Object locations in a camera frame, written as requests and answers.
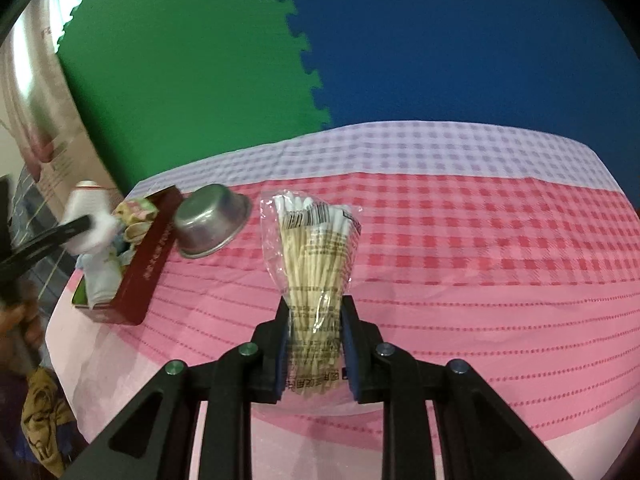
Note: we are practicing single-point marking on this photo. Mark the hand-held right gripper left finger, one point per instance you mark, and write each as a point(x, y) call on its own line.
point(284, 350)

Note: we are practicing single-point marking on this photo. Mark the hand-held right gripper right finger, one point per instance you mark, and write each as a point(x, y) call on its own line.
point(350, 355)

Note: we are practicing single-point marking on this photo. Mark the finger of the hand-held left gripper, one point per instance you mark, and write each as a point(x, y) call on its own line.
point(30, 260)
point(70, 225)

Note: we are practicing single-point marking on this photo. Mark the white towel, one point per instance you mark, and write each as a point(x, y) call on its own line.
point(86, 200)

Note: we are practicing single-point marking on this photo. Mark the yellow pink polka-dot cloth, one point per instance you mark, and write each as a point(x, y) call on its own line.
point(135, 210)

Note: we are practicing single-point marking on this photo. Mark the bag of cotton swabs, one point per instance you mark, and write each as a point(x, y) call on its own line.
point(312, 270)

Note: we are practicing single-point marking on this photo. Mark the red tin box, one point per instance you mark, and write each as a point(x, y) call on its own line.
point(145, 270)

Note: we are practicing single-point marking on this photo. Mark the person's left hand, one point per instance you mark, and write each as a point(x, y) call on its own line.
point(25, 327)

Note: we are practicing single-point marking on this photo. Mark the grey plaid cloth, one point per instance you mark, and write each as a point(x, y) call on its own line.
point(45, 270)

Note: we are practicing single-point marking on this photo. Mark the beige printed curtain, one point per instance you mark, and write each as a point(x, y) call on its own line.
point(45, 120)

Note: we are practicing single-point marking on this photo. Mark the small metal bowl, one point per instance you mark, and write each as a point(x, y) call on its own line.
point(210, 225)

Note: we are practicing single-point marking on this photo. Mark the yellow patterned cloth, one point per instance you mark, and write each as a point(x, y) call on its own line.
point(42, 410)

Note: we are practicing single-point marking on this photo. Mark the pink checked tablecloth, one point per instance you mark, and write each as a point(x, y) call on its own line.
point(475, 260)

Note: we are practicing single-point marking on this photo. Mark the green foam mat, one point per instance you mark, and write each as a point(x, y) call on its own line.
point(190, 70)

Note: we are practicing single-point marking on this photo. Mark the blue foam mat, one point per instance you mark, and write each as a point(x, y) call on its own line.
point(450, 40)

